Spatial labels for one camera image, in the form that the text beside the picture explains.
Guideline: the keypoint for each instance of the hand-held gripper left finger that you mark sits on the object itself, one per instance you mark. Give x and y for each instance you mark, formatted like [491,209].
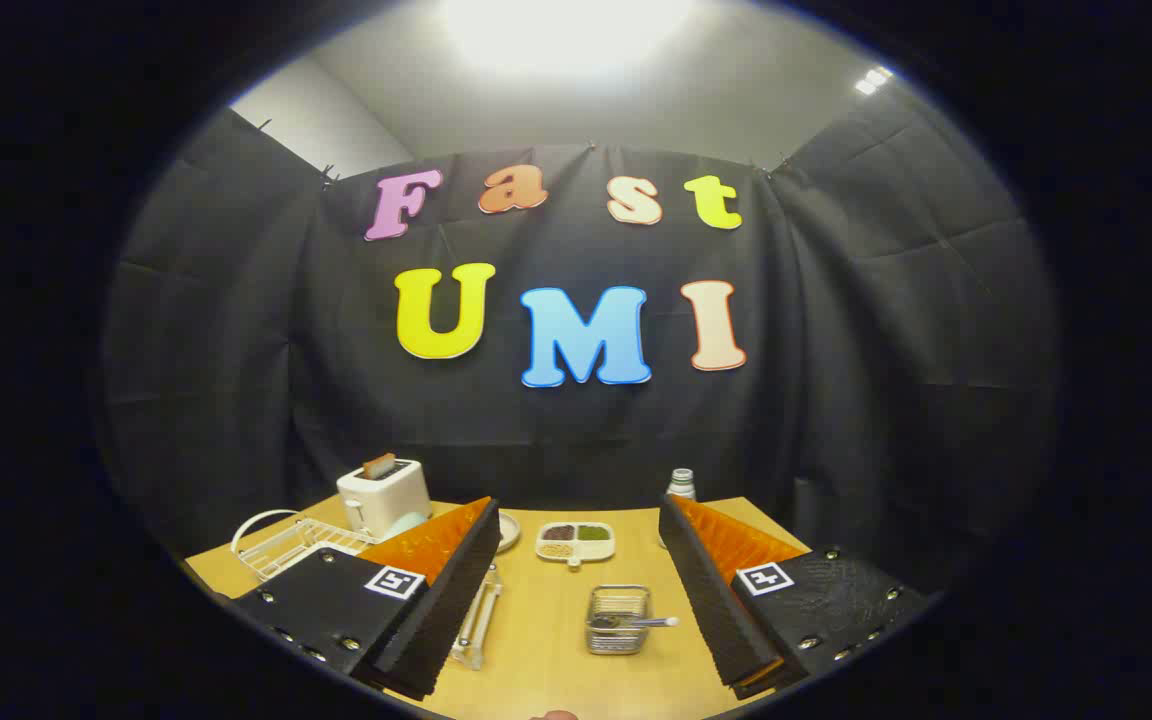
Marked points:
[441,600]

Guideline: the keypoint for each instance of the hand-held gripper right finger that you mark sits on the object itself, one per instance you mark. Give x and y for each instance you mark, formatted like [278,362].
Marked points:
[711,600]

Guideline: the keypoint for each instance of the beige plate with meat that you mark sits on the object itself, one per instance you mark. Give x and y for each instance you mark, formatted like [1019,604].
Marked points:
[508,530]

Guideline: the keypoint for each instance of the white divided snack dish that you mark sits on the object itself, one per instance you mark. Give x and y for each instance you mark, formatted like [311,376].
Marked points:
[576,543]

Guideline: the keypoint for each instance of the white toaster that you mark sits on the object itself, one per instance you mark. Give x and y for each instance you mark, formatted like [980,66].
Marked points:
[386,495]

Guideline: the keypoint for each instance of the white drink bottle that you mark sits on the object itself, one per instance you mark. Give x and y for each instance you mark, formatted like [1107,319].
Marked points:
[681,485]

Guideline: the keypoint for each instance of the toast slice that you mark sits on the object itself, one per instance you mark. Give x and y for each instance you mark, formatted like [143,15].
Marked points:
[379,465]

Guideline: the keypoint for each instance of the black backdrop cloth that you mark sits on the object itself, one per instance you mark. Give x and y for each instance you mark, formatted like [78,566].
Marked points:
[236,350]

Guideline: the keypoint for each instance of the small ceiling light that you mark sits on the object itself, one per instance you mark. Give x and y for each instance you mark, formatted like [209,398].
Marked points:
[873,80]

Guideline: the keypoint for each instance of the large ceiling light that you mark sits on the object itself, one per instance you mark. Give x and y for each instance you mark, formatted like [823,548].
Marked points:
[566,30]

